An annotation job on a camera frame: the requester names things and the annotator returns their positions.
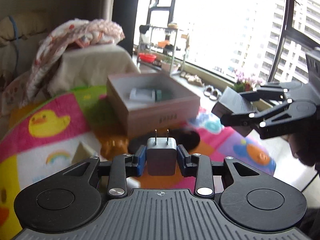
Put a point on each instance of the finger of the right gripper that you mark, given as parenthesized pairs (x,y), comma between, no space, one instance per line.
(289,111)
(276,91)

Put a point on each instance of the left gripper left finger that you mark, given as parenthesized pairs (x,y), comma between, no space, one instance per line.
(122,167)

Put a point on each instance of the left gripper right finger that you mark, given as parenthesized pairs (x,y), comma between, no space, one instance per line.
(198,166)

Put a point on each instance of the white plug adapter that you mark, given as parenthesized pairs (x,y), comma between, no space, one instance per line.
(161,155)

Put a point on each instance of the white rectangular box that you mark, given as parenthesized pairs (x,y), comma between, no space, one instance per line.
(231,102)

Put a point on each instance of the cream cosmetic tube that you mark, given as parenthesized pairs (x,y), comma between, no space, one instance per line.
(83,152)

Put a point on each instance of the potted plant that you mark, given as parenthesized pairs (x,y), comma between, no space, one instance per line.
(246,82)

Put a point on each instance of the pink cardboard box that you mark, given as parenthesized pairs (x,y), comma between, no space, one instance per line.
(138,118)

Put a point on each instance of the grey slippers pair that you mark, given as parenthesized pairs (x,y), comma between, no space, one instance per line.
(212,93)

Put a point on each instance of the colourful cartoon play mat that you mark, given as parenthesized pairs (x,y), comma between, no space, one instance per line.
(42,139)

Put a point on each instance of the beige shoes pair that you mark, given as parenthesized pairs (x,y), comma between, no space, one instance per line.
(192,79)

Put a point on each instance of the red plastic basin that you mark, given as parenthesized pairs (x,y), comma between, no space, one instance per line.
(147,57)

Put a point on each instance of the metal shelf rack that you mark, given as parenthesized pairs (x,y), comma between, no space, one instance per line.
(169,44)

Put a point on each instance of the pink patterned blanket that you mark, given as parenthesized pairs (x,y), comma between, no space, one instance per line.
(75,35)

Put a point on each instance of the beige covered sofa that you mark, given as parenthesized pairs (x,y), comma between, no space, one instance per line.
(79,69)

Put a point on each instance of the beige pillow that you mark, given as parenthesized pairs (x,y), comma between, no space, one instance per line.
(23,25)

